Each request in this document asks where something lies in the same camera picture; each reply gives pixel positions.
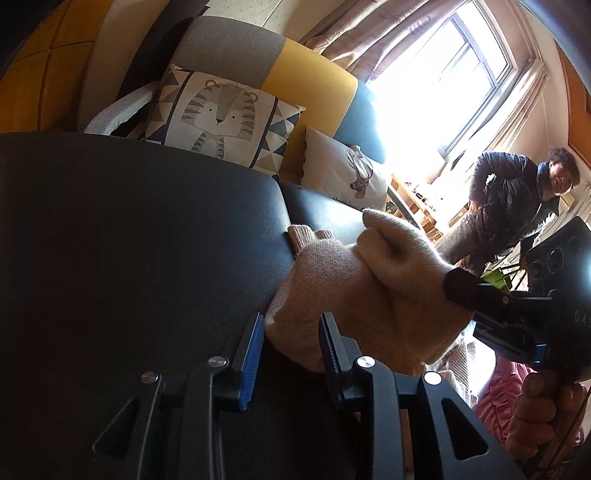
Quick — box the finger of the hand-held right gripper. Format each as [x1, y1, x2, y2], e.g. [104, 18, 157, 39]
[473, 320, 552, 372]
[443, 267, 552, 319]

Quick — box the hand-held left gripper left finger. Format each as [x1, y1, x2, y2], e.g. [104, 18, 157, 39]
[69, 313, 266, 480]

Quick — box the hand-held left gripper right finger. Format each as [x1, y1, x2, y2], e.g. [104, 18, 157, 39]
[318, 313, 525, 480]

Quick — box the beige knitted sweater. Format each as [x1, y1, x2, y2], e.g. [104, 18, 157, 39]
[264, 209, 481, 407]

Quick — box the person's right hand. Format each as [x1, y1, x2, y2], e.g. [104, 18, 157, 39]
[505, 371, 587, 467]

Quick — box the green object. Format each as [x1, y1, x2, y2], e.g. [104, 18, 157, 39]
[480, 268, 514, 291]

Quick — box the pink ruffled garment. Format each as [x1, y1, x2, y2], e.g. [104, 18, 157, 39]
[475, 360, 585, 448]

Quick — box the wooden desk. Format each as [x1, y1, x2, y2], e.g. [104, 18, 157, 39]
[388, 173, 467, 241]

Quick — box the beige patterned curtain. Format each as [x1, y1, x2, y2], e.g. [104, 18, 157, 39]
[466, 60, 550, 185]
[302, 0, 467, 84]

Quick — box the deer print cushion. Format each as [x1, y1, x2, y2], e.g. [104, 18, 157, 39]
[300, 127, 389, 213]

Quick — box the window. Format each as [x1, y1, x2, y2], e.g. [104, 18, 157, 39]
[365, 0, 536, 160]

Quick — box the tiger print cushion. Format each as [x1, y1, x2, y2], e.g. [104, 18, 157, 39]
[139, 65, 306, 178]

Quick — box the grey yellow blue sofa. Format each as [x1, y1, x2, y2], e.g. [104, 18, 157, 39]
[76, 16, 389, 195]

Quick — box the wooden wardrobe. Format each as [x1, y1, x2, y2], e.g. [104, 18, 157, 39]
[0, 0, 114, 134]

